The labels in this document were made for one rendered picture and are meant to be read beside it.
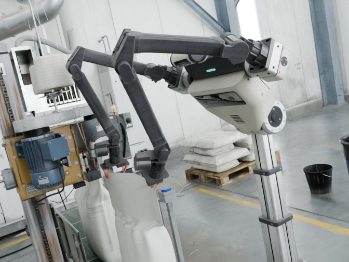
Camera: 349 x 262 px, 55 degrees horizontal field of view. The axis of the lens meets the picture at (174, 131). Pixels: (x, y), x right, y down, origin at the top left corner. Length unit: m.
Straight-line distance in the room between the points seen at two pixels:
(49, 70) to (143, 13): 5.24
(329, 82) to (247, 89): 8.75
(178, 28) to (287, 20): 3.29
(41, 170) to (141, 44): 0.84
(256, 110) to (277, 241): 0.68
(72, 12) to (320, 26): 6.85
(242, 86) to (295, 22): 8.26
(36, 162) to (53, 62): 0.46
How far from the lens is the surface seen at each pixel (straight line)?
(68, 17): 5.21
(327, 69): 10.05
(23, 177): 1.84
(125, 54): 1.05
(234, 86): 1.35
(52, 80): 1.65
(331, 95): 10.11
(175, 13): 7.17
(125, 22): 6.60
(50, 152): 1.56
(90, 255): 2.59
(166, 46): 1.09
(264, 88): 1.43
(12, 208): 4.66
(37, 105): 4.08
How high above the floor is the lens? 1.44
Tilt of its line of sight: 8 degrees down
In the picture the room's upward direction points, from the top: 12 degrees counter-clockwise
